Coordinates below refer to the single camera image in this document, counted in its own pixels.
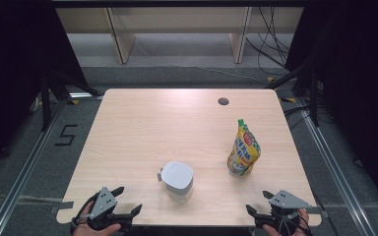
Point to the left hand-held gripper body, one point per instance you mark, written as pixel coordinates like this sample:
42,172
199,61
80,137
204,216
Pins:
104,203

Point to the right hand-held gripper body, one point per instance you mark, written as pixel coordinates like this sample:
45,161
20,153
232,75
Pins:
287,200

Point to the yellow seasoning pouch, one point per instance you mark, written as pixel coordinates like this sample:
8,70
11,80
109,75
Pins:
244,150

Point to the clear jar with white lid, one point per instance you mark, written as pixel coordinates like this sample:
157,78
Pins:
177,175

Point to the person's right hand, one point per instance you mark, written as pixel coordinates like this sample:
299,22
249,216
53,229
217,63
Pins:
303,226

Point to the person's left hand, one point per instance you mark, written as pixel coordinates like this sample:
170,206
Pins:
92,231

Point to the yellow black floor tape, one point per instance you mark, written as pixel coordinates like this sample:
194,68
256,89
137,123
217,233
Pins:
288,100
270,79

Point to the black metal stand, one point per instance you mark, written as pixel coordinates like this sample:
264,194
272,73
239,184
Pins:
314,98
46,105

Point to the black curtain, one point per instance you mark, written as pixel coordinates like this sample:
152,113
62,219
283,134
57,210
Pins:
367,98
6,65

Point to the beige wooden desk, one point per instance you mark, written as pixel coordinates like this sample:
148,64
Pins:
177,19

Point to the short metal floor rail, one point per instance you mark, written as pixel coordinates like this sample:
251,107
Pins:
85,96

